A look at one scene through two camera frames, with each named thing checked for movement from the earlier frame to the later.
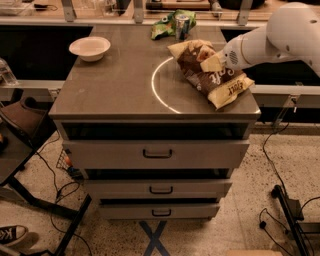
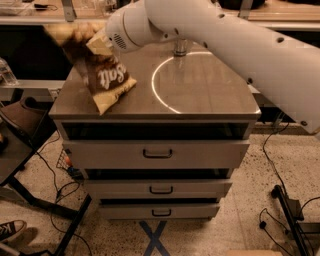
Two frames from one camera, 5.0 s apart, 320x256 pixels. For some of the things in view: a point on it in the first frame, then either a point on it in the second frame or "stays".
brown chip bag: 218,87 to 105,74
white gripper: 231,55 to 115,30
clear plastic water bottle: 6,73 stays
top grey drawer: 154,154 stays
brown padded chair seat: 25,119 stays
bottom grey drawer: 158,211 stays
